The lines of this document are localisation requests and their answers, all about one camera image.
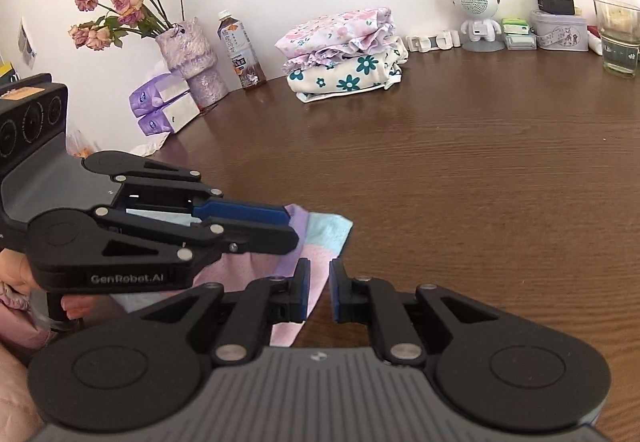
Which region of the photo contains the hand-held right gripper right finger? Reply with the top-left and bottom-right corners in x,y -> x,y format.
329,259 -> 501,365

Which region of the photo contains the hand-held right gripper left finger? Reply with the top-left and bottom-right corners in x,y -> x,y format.
140,258 -> 312,365

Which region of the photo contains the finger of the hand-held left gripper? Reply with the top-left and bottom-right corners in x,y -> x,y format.
95,206 -> 301,269
114,161 -> 293,229

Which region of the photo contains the pink blue mesh vest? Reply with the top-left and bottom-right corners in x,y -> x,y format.
107,203 -> 355,348

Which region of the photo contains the person's left hand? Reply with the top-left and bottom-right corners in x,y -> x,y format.
0,249 -> 98,323

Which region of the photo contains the crumpled white wrapper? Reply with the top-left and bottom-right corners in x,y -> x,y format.
130,134 -> 171,158

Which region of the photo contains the purple tissue pack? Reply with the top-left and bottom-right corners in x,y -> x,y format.
137,94 -> 201,138
128,67 -> 193,118

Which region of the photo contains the tea bottle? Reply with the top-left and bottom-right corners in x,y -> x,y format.
216,10 -> 268,91

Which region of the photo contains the folded cream teal-flower garment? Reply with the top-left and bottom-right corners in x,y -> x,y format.
287,39 -> 410,104

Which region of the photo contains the folded pink floral garment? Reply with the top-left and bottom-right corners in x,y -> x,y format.
275,7 -> 401,73

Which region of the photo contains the small plastic box with items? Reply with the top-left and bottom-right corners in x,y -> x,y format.
529,9 -> 590,53

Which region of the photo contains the red white small tube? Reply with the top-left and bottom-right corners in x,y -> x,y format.
586,24 -> 608,55

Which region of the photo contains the black charger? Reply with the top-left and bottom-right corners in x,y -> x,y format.
536,0 -> 577,16

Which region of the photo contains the glass cup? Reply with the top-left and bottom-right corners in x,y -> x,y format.
593,0 -> 640,79

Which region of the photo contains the white wall note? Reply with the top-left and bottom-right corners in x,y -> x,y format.
17,17 -> 38,70

